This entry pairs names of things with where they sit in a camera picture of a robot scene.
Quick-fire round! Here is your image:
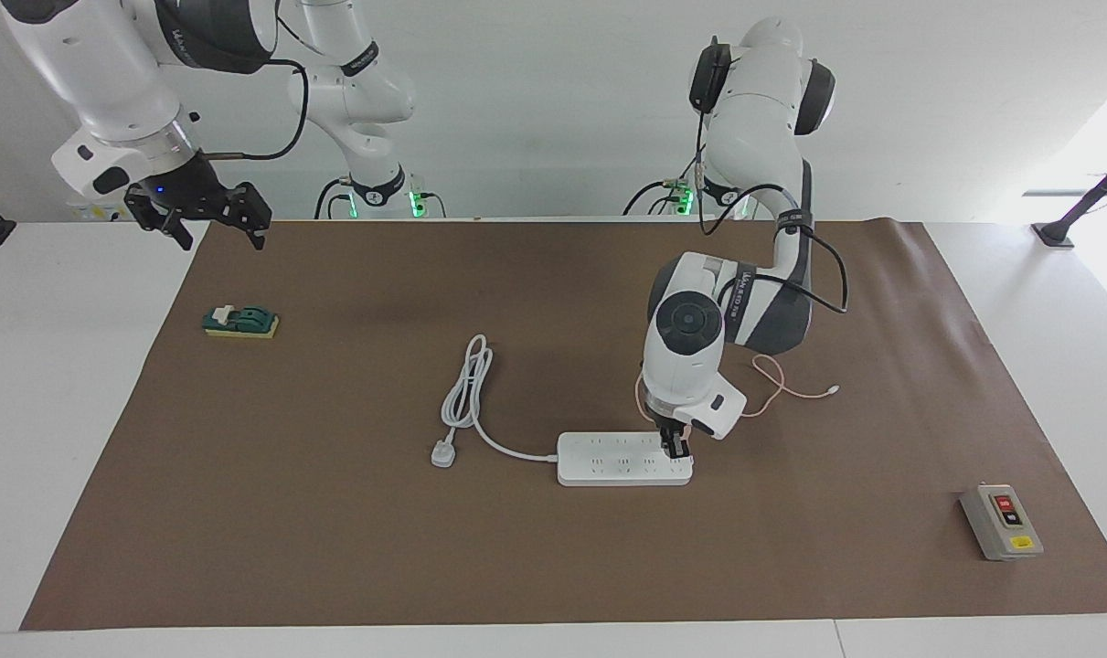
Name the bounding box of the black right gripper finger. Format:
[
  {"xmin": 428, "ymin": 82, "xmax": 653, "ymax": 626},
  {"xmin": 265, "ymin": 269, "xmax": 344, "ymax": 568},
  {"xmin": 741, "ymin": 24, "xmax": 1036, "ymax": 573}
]
[
  {"xmin": 133, "ymin": 203, "xmax": 194, "ymax": 252},
  {"xmin": 229, "ymin": 181, "xmax": 273, "ymax": 250}
]

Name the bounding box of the pink charging cable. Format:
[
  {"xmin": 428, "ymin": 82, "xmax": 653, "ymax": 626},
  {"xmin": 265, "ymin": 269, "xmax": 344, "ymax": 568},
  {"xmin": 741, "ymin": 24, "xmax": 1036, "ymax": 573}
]
[{"xmin": 633, "ymin": 355, "xmax": 840, "ymax": 436}]

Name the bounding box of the white power strip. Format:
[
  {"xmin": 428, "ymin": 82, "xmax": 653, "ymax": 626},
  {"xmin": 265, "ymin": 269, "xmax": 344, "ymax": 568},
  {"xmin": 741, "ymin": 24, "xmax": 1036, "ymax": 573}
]
[{"xmin": 556, "ymin": 431, "xmax": 694, "ymax": 487}]

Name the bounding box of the brown paper table mat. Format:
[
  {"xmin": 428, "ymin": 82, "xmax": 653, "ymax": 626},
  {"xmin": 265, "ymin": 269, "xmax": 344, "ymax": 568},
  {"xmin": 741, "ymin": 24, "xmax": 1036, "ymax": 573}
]
[{"xmin": 20, "ymin": 218, "xmax": 1107, "ymax": 631}]

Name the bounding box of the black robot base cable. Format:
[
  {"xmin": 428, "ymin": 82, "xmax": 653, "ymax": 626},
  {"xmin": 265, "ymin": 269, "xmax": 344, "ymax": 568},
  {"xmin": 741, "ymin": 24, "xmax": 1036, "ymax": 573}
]
[
  {"xmin": 314, "ymin": 178, "xmax": 446, "ymax": 220},
  {"xmin": 622, "ymin": 176, "xmax": 757, "ymax": 218}
]

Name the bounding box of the white wall socket box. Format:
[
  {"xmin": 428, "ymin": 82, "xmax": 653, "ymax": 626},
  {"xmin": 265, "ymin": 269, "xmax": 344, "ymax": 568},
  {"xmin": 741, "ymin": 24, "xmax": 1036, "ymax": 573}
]
[{"xmin": 67, "ymin": 178, "xmax": 156, "ymax": 222}]

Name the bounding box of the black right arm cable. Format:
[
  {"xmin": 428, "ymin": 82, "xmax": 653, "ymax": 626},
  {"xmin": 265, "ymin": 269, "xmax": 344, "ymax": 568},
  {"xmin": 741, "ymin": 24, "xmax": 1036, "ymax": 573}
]
[{"xmin": 187, "ymin": 55, "xmax": 310, "ymax": 162}]

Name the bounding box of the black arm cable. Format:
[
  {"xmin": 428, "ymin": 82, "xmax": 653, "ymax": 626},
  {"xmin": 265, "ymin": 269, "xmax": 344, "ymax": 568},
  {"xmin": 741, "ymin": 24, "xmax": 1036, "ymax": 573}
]
[
  {"xmin": 187, "ymin": 55, "xmax": 310, "ymax": 162},
  {"xmin": 695, "ymin": 55, "xmax": 851, "ymax": 316}
]

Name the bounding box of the green knife switch yellow base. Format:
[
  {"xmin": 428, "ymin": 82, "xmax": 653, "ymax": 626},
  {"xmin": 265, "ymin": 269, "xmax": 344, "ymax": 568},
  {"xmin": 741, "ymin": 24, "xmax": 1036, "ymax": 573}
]
[{"xmin": 202, "ymin": 304, "xmax": 281, "ymax": 340}]

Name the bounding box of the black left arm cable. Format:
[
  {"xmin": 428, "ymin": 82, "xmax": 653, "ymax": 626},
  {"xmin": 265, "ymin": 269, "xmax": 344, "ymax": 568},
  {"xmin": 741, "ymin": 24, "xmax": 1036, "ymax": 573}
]
[{"xmin": 695, "ymin": 55, "xmax": 851, "ymax": 316}]

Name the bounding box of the white power cord with plug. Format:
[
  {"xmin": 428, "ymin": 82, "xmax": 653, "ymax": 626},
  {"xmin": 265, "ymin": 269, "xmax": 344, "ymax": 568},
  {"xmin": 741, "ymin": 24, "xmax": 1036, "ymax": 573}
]
[{"xmin": 430, "ymin": 334, "xmax": 561, "ymax": 469}]

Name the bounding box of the grey on-off switch box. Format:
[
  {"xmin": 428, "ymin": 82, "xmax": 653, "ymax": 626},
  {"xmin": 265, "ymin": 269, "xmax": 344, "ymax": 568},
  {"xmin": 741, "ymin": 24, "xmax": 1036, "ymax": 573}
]
[{"xmin": 960, "ymin": 484, "xmax": 1045, "ymax": 561}]

